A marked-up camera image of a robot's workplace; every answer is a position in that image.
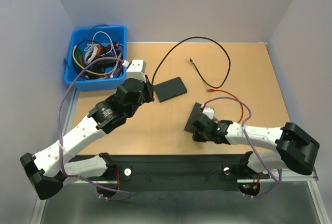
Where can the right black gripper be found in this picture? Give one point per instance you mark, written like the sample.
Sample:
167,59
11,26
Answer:
196,137

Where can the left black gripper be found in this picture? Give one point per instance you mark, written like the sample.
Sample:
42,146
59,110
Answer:
149,88

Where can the black network switch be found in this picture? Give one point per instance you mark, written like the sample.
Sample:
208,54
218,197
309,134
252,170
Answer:
196,117
170,89

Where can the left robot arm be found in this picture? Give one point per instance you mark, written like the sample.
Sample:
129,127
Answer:
47,170

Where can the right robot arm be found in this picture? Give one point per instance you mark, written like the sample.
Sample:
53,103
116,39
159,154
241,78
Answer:
286,147

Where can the black adapter in bin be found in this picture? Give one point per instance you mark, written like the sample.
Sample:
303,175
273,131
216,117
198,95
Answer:
105,63

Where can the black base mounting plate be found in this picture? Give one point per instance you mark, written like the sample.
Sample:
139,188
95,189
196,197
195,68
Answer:
179,172

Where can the blue plastic bin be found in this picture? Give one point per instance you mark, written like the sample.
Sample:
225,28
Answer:
101,34

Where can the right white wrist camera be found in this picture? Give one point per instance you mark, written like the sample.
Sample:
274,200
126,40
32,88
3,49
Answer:
208,111

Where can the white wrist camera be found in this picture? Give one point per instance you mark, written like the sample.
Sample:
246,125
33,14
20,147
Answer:
208,111
135,69

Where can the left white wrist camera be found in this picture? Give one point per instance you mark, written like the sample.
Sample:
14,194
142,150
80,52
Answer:
135,69

